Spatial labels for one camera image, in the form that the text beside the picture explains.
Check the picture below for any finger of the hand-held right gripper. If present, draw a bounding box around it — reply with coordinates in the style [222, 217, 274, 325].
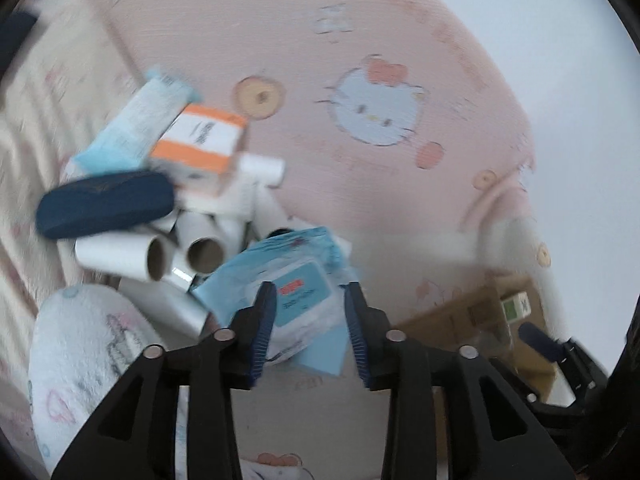
[518, 322, 608, 406]

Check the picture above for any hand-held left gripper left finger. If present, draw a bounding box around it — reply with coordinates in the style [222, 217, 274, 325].
[50, 281, 278, 480]

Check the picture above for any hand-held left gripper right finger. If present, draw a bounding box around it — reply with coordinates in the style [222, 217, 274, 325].
[344, 281, 576, 480]

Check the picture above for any blue wet wipes pack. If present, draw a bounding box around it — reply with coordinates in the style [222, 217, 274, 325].
[192, 226, 358, 366]

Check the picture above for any brown cardboard box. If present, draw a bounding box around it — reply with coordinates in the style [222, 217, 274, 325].
[395, 272, 561, 406]

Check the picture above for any green and white box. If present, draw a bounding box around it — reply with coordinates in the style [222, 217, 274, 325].
[500, 291, 531, 322]

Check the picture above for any white knitted blanket roll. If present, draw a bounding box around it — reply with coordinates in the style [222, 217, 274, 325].
[460, 170, 568, 321]

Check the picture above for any pile of white paper rolls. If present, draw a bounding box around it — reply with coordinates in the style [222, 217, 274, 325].
[74, 152, 351, 341]

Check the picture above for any white plush printed pillow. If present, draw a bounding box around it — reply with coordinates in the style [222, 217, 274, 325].
[27, 284, 191, 476]

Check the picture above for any orange and white box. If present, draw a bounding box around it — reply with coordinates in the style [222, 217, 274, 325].
[147, 104, 249, 200]

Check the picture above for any navy glasses case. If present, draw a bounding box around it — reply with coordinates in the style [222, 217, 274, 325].
[35, 170, 176, 240]

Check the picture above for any light blue tissue packet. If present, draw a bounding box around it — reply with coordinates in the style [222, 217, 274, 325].
[70, 65, 201, 181]

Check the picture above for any pink cartoon printed blanket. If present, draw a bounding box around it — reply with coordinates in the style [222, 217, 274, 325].
[20, 0, 556, 261]

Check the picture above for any cream ribbed blanket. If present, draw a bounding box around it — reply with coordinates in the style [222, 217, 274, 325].
[0, 0, 151, 461]

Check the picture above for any dark blue cloth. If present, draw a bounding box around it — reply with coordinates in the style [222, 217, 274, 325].
[0, 10, 41, 77]

